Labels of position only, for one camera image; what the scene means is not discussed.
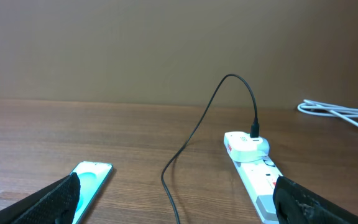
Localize white power strip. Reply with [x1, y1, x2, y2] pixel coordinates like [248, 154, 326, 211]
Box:
[233, 156, 282, 224]

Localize white power strip cord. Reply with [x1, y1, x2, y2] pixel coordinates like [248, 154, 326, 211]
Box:
[321, 105, 358, 139]

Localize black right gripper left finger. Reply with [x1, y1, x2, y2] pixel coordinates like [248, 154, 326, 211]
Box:
[0, 172, 80, 224]

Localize white USB charger plug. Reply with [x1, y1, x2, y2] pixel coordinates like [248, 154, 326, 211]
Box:
[224, 131, 270, 162]

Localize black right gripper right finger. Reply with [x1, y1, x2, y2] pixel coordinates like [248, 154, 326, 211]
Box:
[273, 176, 358, 224]

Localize black USB charger cable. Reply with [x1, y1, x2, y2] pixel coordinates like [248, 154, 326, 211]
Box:
[160, 73, 260, 224]

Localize blue screen Galaxy smartphone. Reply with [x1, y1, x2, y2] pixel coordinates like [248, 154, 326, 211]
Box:
[71, 161, 114, 224]

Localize white cables at corner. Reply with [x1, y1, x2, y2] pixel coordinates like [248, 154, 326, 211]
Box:
[296, 98, 358, 120]

